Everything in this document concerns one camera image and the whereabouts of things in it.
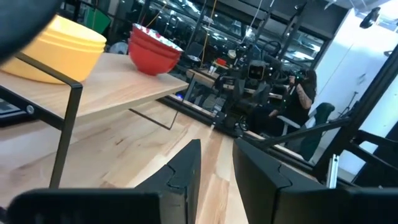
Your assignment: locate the person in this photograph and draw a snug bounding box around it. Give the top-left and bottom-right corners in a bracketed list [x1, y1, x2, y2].
[257, 68, 318, 138]

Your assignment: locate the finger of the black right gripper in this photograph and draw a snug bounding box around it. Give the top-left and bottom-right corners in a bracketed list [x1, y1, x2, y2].
[251, 94, 264, 116]
[241, 94, 252, 116]

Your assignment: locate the yellow mini bowl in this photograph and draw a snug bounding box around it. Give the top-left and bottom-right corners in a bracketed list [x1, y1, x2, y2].
[0, 43, 105, 85]
[18, 14, 108, 47]
[30, 37, 106, 53]

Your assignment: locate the silver aluminium extrusion piece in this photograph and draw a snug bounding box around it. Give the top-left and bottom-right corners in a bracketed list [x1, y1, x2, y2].
[326, 154, 340, 189]

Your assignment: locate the dark office chair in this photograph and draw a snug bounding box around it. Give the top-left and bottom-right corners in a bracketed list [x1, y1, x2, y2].
[276, 102, 336, 162]

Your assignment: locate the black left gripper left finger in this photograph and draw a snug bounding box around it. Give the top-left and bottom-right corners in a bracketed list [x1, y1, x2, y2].
[7, 139, 201, 224]

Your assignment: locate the green board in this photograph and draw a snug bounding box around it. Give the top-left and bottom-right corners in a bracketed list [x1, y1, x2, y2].
[85, 6, 112, 34]

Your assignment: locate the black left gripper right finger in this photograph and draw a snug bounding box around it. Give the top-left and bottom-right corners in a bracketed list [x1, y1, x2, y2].
[233, 139, 398, 224]

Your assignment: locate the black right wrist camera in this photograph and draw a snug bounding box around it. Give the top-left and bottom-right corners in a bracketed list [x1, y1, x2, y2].
[248, 60, 267, 80]

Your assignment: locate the wooden shelf with black legs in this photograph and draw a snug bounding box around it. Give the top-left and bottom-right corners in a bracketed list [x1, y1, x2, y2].
[0, 52, 190, 189]

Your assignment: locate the black aluminium rig frame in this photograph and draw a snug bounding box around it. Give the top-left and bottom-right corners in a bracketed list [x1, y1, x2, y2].
[157, 46, 398, 190]

